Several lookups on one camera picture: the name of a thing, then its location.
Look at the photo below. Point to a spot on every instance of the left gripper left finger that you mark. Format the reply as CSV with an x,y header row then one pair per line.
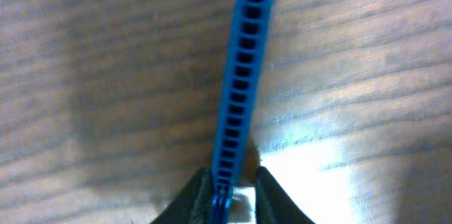
x,y
193,204

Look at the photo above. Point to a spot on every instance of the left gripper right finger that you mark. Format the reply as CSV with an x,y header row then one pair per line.
x,y
273,205

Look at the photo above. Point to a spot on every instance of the blue disposable razor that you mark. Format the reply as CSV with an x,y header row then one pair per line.
x,y
245,53

